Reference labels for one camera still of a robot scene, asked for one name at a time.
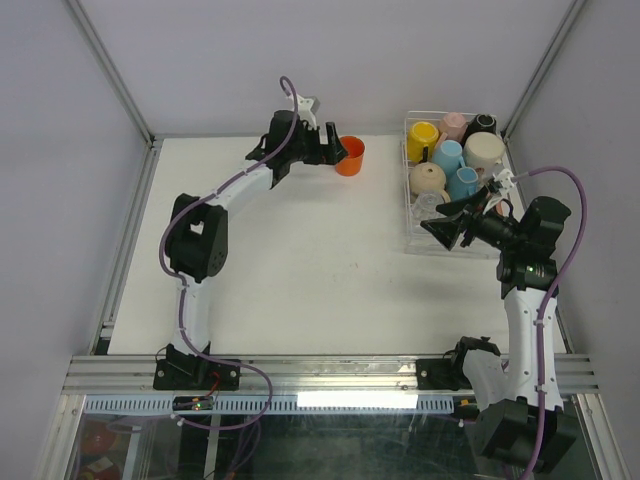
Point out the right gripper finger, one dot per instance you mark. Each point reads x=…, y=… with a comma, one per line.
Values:
x=472, y=201
x=446, y=230

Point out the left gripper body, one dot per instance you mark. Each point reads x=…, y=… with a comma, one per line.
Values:
x=313, y=151

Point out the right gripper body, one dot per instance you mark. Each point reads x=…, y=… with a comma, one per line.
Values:
x=493, y=229

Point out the clear plastic cup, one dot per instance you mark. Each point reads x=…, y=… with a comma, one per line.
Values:
x=424, y=207

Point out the blue mug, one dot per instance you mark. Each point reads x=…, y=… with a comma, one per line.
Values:
x=462, y=184

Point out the orange mug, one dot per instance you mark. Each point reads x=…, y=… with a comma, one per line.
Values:
x=352, y=163

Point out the beige mug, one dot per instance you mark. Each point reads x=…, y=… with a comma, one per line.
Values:
x=426, y=176

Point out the white light-blue mug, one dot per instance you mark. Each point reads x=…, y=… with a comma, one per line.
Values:
x=449, y=157

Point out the green inside mug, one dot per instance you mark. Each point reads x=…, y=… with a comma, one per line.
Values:
x=483, y=150

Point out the yellow mug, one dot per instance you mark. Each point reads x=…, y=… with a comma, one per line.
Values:
x=421, y=135

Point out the pink mug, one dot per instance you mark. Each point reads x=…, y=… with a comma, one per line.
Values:
x=452, y=126

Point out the black mug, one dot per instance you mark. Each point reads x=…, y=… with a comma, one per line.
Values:
x=481, y=123

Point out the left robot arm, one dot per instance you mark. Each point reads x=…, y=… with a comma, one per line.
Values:
x=195, y=246

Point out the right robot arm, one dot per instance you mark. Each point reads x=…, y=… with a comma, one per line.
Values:
x=521, y=420

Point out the clear dish rack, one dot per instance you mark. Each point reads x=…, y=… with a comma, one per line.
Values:
x=418, y=240

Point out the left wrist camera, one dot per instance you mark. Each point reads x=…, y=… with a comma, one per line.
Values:
x=307, y=108

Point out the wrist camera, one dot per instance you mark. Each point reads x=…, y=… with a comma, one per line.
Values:
x=499, y=184
x=307, y=108

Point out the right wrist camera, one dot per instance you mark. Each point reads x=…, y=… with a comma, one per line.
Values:
x=499, y=184

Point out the aluminium mounting rail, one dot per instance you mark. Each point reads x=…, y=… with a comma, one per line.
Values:
x=133, y=374

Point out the white cable duct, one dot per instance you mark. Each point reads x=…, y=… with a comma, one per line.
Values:
x=308, y=402

